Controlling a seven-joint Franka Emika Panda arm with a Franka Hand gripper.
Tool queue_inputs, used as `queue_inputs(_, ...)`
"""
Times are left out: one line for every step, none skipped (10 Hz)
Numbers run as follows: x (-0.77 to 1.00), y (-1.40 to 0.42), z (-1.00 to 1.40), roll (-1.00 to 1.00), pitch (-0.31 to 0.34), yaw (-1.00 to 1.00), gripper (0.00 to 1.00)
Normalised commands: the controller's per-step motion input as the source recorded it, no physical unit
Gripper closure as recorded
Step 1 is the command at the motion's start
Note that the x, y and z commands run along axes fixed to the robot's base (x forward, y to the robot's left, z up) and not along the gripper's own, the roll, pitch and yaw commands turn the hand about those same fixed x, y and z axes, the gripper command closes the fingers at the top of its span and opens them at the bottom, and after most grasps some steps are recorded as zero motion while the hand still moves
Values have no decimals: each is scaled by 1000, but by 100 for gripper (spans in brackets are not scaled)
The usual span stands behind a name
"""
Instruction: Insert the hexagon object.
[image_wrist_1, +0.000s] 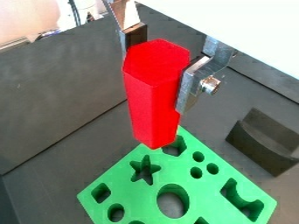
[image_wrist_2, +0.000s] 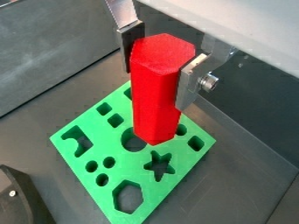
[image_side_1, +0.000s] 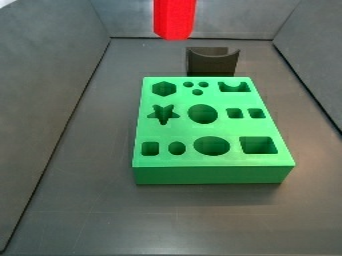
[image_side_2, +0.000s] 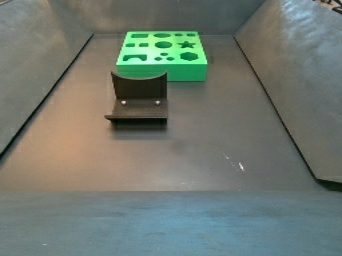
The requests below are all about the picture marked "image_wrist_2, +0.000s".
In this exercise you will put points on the green shape sorter board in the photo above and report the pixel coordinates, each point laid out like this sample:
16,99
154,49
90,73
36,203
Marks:
126,180

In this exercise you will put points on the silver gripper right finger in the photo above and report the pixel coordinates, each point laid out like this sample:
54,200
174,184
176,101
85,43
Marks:
196,77

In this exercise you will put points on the black rounded device corner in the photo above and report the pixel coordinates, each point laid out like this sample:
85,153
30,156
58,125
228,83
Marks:
21,205

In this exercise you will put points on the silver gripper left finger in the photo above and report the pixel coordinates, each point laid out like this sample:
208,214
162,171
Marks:
129,26

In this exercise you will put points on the red hexagonal prism peg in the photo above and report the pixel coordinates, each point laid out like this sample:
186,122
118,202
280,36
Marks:
157,57

